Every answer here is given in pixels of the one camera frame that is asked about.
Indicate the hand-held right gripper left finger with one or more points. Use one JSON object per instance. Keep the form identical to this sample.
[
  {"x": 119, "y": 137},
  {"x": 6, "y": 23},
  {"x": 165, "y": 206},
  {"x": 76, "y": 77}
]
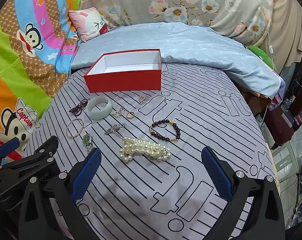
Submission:
[{"x": 87, "y": 172}]

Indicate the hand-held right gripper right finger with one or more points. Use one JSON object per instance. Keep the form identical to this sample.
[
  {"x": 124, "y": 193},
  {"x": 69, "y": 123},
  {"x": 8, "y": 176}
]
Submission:
[{"x": 214, "y": 172}]

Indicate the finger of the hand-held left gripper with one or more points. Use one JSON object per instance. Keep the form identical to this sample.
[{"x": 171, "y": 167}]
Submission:
[
  {"x": 41, "y": 155},
  {"x": 8, "y": 147}
]

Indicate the silver watch with green face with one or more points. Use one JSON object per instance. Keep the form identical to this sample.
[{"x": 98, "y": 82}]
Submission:
[{"x": 86, "y": 138}]

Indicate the thin gold bangle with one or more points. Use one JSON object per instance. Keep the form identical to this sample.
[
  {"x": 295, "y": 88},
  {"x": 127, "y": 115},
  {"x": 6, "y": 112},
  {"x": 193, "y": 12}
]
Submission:
[{"x": 67, "y": 130}]

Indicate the pale green jade bangle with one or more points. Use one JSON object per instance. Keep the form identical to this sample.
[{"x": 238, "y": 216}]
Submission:
[{"x": 98, "y": 115}]

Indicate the silver rhinestone brooch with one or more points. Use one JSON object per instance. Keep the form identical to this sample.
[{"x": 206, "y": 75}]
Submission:
[{"x": 117, "y": 113}]

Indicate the butterfly rhinestone brooch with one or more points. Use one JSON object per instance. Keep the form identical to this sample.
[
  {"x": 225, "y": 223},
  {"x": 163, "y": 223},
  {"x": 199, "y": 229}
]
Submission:
[{"x": 142, "y": 100}]

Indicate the red cardboard box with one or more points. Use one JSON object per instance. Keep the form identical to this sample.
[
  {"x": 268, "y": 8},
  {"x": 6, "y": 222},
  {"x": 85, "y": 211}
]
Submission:
[{"x": 123, "y": 82}]

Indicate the lilac striped bed sheet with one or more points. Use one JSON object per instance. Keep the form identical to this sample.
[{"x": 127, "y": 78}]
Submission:
[{"x": 203, "y": 110}]

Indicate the colourful cartoon monkey blanket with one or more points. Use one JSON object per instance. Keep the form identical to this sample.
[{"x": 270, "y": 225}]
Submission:
[{"x": 28, "y": 67}]

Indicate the green plastic object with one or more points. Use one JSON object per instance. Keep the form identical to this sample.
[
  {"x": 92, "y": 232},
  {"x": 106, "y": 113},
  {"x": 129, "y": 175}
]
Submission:
[{"x": 263, "y": 55}]

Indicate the light blue blanket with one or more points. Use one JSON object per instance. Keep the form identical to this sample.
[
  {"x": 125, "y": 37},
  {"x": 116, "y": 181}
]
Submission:
[{"x": 191, "y": 45}]

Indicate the pink cartoon pillow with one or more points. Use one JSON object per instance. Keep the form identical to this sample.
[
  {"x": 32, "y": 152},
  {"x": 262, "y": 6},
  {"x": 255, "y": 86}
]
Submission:
[{"x": 91, "y": 22}]

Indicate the beige curtain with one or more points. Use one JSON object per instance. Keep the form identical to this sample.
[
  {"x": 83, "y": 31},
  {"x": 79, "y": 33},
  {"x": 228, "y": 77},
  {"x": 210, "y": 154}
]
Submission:
[{"x": 288, "y": 17}]

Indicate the grey floral quilt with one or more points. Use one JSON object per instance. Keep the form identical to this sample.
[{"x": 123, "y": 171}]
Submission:
[{"x": 166, "y": 2}]

